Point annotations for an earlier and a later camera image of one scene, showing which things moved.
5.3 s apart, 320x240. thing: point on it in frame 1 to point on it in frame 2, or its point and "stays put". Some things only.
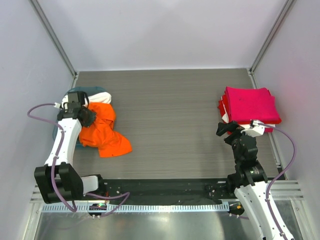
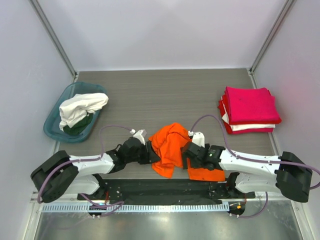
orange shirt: (100, 135) to (167, 143)
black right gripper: (229, 128) to (188, 153)
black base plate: (171, 190) stays put
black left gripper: (91, 118) to (150, 156)
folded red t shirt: (224, 104) stays put
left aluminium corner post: (49, 28) stays put
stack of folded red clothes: (250, 104) stays put
